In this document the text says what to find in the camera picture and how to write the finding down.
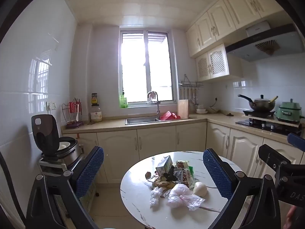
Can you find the clear plastic bag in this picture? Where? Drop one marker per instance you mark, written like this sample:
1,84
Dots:
156,196
193,202

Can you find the black burner plate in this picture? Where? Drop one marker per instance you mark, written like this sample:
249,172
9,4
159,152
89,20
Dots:
258,113

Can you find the red utensil holder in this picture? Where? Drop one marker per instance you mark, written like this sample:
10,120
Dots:
72,107

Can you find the pinkish plastic bag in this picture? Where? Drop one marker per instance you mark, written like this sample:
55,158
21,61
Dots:
177,193

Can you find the cream lattice door cabinet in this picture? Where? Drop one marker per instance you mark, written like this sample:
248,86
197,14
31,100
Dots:
219,62

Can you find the person's right hand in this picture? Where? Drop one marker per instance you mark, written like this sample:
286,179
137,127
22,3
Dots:
292,219

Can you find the steel wok with lid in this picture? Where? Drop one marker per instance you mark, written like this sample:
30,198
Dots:
261,103

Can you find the green electric cooker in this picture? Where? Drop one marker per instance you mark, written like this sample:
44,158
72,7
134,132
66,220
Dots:
289,112

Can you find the large jar yellow label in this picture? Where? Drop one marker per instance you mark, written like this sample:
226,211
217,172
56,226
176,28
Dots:
96,115

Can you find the green white snack packet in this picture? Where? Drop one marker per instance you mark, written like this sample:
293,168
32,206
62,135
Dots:
185,175

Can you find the green dish soap bottle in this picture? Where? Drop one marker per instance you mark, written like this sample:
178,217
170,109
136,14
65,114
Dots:
123,101

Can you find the black rice cooker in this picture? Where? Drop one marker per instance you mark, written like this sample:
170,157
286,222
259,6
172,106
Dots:
45,131

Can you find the metal wall rail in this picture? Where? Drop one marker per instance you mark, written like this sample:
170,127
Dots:
190,84

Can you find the beige kitchen countertop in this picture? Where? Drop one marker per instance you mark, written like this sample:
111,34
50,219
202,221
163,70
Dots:
107,126

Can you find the black gas stove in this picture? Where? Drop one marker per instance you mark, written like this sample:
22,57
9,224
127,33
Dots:
266,125

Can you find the round marble table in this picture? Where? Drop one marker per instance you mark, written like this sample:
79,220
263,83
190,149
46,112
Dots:
138,195

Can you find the white bowl stack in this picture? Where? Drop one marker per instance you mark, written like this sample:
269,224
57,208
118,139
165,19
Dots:
201,109

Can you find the row of hanging utensils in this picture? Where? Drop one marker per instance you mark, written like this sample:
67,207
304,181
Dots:
189,95

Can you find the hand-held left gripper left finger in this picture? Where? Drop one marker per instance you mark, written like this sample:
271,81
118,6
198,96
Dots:
90,169

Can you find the cream lower cabinets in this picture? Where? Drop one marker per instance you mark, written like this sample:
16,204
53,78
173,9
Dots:
154,140

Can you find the kitchen window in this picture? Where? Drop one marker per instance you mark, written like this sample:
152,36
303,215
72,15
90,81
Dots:
133,64

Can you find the wooden cutting board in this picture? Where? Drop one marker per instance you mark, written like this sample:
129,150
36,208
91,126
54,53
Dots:
183,109

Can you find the small black thing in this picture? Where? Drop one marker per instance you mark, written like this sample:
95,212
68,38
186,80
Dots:
230,114

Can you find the white wall socket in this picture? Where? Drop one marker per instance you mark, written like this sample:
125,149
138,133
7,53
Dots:
51,105

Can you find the white round bun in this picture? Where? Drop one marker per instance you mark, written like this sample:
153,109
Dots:
200,189

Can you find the small brown scrap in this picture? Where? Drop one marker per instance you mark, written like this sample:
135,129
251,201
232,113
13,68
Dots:
148,175

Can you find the black range hood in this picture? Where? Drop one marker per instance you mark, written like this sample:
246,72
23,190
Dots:
293,47

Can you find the black wrapper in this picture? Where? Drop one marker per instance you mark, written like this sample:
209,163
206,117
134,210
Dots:
170,175

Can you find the steel sink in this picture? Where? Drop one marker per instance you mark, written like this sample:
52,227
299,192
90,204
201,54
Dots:
141,120

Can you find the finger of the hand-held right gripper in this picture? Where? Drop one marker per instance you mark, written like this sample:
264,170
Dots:
296,141
271,155

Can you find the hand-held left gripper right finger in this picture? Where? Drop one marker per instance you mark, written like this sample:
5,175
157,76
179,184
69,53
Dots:
216,174

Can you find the cream upper wall cabinets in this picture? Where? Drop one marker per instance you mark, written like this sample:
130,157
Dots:
226,12

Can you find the white green carton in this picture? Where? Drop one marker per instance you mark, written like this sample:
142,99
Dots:
164,164

